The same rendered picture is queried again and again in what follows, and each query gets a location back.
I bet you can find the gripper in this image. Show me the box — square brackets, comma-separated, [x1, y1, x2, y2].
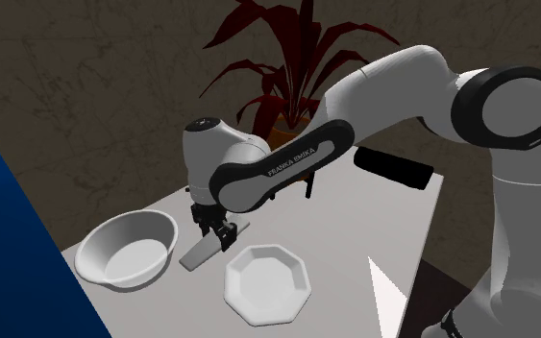
[190, 202, 239, 253]

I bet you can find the black cylinder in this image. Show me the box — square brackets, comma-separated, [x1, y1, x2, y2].
[353, 145, 435, 192]

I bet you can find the grey flat bar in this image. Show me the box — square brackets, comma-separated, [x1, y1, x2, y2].
[178, 219, 252, 273]

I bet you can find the white octagonal plate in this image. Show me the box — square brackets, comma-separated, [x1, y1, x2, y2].
[223, 243, 313, 327]

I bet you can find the red-leaved potted plant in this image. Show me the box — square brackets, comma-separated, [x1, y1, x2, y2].
[198, 0, 402, 201]

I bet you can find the white round bowl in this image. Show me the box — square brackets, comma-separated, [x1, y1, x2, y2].
[73, 208, 180, 294]

